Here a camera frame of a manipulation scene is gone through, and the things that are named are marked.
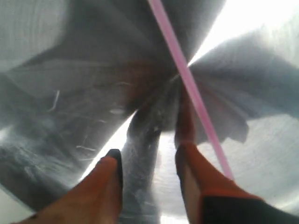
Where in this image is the round stainless steel plate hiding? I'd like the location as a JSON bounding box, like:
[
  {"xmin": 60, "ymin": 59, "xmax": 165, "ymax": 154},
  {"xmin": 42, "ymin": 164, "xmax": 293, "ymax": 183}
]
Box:
[{"xmin": 0, "ymin": 0, "xmax": 299, "ymax": 224}]

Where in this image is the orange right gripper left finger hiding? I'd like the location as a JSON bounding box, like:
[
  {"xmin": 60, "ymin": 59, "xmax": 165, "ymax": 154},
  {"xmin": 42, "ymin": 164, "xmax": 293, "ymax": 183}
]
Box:
[{"xmin": 21, "ymin": 149, "xmax": 123, "ymax": 224}]

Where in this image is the pink straw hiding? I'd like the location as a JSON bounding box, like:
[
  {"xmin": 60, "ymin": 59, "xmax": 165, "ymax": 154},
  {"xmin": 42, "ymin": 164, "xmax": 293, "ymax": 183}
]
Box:
[{"xmin": 148, "ymin": 0, "xmax": 234, "ymax": 180}]

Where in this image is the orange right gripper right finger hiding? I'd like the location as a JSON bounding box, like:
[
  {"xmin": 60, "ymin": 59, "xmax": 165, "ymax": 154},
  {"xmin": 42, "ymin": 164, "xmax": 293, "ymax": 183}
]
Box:
[{"xmin": 175, "ymin": 142, "xmax": 299, "ymax": 224}]

